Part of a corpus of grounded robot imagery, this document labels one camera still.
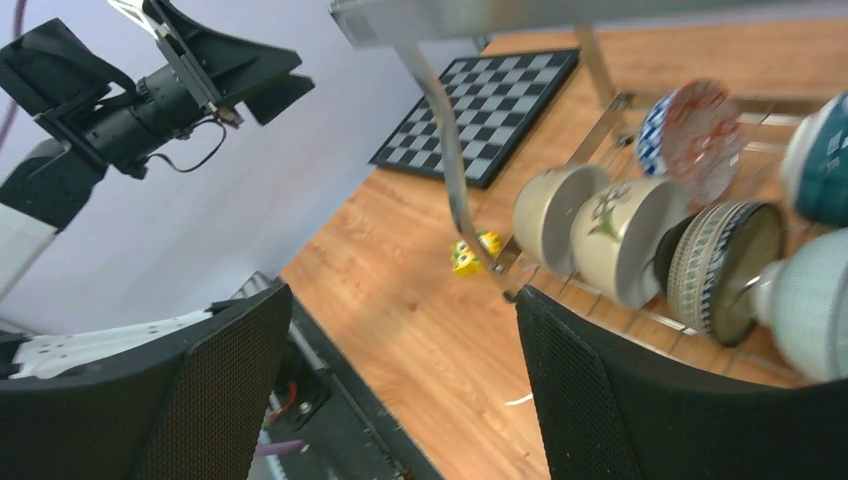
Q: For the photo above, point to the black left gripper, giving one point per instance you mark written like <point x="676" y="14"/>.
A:
<point x="98" y="117"/>

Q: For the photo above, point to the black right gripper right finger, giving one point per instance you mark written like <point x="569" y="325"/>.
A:
<point x="609" y="408"/>

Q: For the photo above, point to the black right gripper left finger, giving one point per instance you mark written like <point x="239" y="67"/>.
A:
<point x="179" y="398"/>

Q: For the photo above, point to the pale green striped bowl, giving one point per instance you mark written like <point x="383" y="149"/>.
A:
<point x="802" y="300"/>

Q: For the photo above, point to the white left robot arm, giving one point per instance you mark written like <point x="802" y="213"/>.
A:
<point x="35" y="211"/>

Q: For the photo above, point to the steel two-tier dish rack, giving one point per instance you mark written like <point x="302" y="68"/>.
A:
<point x="403" y="25"/>

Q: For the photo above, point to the white tape scrap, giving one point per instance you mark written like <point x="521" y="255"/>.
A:
<point x="519" y="401"/>

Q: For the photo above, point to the cream bowl green leaf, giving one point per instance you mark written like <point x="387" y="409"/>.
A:
<point x="616" y="233"/>

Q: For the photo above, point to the dark patterned rim bowl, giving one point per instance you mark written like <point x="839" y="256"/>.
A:
<point x="704" y="262"/>

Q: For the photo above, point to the yellow green toy block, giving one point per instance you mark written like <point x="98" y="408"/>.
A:
<point x="465" y="262"/>

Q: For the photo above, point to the plain cream bowl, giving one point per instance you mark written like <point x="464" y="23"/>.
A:
<point x="545" y="210"/>

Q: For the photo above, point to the black white chessboard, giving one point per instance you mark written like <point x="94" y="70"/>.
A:
<point x="496" y="101"/>

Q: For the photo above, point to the teal white striped bowl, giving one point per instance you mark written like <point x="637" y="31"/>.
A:
<point x="814" y="165"/>

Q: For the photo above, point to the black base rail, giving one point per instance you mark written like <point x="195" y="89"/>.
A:
<point x="348" y="432"/>

